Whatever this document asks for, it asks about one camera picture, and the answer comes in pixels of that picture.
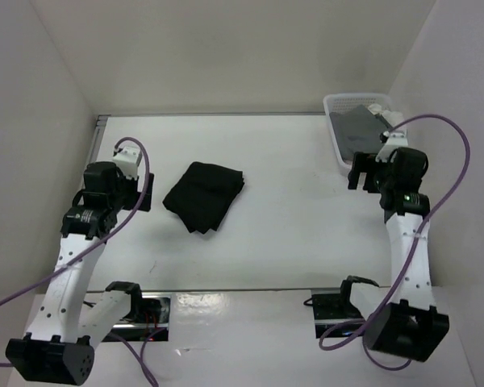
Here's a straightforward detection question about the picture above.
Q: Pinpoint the white plastic basket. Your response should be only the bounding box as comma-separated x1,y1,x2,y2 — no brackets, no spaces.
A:
323,93,404,177

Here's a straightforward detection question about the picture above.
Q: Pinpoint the white cloth in basket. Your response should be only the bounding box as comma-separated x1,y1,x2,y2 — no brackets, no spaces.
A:
367,103,404,132

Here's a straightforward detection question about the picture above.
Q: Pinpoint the grey skirt in basket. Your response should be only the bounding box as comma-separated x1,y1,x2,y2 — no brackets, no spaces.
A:
329,105,382,161

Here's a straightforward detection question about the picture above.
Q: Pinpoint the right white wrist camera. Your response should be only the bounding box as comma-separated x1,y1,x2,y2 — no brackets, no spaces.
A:
375,130,408,163

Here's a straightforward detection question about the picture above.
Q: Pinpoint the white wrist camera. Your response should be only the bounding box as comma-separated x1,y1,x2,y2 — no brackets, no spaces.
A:
375,130,408,163
112,146,142,180

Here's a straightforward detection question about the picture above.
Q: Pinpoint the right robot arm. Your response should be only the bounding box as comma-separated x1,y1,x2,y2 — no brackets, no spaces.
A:
337,147,449,362

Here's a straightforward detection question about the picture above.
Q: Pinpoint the black pleated skirt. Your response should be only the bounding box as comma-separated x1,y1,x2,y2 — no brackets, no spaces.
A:
163,161,244,234

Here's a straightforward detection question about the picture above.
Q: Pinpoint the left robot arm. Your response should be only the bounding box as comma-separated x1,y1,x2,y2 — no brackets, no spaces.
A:
6,161,154,386

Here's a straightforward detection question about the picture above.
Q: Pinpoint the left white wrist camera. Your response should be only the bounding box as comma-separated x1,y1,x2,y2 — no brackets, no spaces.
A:
112,146,142,180

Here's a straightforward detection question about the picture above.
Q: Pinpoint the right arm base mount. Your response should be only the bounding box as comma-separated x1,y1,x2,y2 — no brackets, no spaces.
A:
303,289,363,339

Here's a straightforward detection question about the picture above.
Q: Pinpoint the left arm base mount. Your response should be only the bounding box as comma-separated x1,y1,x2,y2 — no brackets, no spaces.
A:
111,293,172,343

